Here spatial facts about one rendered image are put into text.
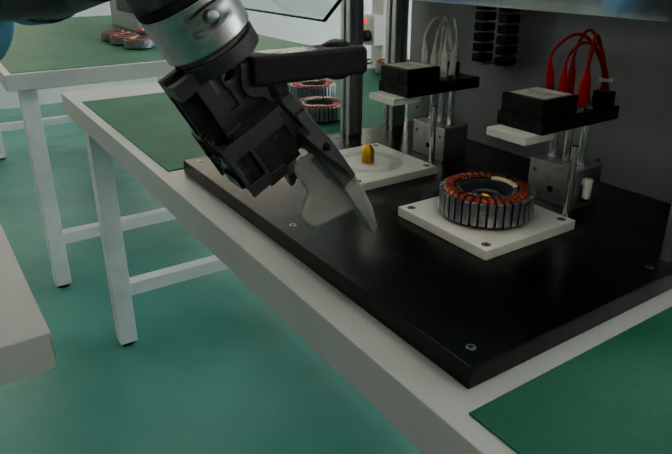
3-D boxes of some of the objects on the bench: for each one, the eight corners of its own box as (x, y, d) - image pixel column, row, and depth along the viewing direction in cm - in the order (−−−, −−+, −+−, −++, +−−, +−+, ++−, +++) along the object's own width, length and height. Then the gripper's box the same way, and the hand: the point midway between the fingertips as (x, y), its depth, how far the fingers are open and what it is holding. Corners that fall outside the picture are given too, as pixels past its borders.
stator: (354, 120, 130) (354, 103, 128) (306, 126, 125) (305, 108, 123) (330, 109, 139) (330, 93, 137) (285, 115, 134) (284, 98, 133)
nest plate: (485, 261, 66) (486, 250, 65) (397, 215, 77) (397, 206, 77) (574, 229, 73) (576, 219, 73) (482, 192, 85) (483, 183, 84)
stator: (485, 240, 68) (488, 209, 66) (419, 208, 76) (420, 179, 75) (552, 218, 73) (556, 189, 72) (483, 190, 82) (485, 164, 81)
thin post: (565, 228, 73) (577, 148, 70) (554, 224, 75) (565, 145, 71) (573, 225, 74) (586, 146, 71) (562, 221, 75) (574, 143, 72)
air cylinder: (571, 211, 78) (578, 170, 76) (525, 193, 84) (530, 155, 82) (596, 203, 81) (602, 163, 79) (549, 186, 87) (554, 149, 85)
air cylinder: (442, 162, 97) (444, 128, 95) (411, 150, 103) (413, 118, 101) (465, 156, 100) (468, 123, 98) (434, 145, 106) (436, 114, 104)
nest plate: (355, 193, 84) (355, 185, 84) (300, 164, 96) (300, 157, 96) (437, 173, 92) (437, 165, 92) (377, 149, 104) (377, 142, 103)
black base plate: (468, 390, 49) (470, 367, 49) (184, 173, 99) (183, 159, 98) (753, 248, 73) (758, 231, 73) (409, 130, 123) (410, 119, 122)
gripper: (126, 65, 56) (238, 215, 67) (212, 105, 40) (338, 291, 52) (200, 11, 58) (296, 166, 69) (307, 30, 43) (408, 224, 54)
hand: (336, 202), depth 61 cm, fingers open, 14 cm apart
